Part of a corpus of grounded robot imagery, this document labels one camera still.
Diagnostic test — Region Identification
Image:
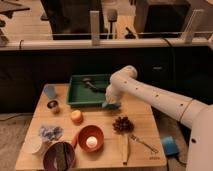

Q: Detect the green plastic tray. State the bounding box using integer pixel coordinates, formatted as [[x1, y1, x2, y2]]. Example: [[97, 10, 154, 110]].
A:
[[67, 74, 110, 108]]

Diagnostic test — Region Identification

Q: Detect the blue sponge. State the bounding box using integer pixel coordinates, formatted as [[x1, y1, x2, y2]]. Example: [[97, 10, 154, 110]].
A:
[[102, 101, 121, 110]]

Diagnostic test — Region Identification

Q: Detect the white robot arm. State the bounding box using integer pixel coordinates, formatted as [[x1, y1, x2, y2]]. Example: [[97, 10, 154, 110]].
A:
[[105, 65, 213, 171]]

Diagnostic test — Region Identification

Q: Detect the dark sponge in purple bowl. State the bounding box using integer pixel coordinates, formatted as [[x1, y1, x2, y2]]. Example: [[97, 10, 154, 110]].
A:
[[55, 142, 68, 171]]

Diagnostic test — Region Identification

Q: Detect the bunch of dark grapes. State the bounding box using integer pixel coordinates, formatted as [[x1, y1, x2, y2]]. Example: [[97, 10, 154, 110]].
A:
[[112, 116, 134, 133]]

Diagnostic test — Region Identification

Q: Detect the wooden table board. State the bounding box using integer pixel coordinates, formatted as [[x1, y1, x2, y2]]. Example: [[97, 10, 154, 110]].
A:
[[14, 82, 168, 171]]

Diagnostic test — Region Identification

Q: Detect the orange apple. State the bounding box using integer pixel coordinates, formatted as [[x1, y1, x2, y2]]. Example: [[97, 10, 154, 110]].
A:
[[71, 110, 83, 124]]

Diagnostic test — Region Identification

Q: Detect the orange bowl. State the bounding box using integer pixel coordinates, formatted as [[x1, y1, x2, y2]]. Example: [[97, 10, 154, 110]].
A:
[[71, 125, 104, 153]]

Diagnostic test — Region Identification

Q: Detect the wooden spatula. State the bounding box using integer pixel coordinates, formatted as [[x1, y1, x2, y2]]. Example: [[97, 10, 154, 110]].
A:
[[119, 134, 129, 165]]

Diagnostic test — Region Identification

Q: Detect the silver fork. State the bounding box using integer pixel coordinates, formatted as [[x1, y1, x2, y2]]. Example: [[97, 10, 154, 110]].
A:
[[129, 134, 159, 154]]

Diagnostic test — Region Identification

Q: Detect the white egg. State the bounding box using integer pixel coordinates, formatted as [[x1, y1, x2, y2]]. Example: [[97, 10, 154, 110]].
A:
[[86, 136, 98, 148]]

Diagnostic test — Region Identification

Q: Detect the small metal cup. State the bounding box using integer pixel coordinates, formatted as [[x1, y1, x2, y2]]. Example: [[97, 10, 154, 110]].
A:
[[47, 100, 60, 114]]

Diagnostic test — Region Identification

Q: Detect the light blue plastic cup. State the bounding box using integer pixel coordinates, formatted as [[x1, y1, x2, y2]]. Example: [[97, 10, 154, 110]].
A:
[[44, 85, 56, 99]]

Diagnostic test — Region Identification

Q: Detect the crumpled blue white cloth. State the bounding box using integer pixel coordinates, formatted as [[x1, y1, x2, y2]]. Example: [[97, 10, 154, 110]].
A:
[[39, 125, 63, 141]]

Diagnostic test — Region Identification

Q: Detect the purple bowl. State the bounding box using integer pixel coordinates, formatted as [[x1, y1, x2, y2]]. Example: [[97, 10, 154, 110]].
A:
[[43, 141, 75, 171]]

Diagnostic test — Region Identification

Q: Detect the white cup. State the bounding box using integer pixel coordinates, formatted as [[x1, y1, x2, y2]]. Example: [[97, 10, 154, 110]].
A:
[[24, 136, 45, 155]]

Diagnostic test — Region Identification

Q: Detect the metal rail barrier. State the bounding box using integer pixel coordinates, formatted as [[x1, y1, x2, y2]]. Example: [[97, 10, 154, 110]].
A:
[[0, 9, 213, 52]]

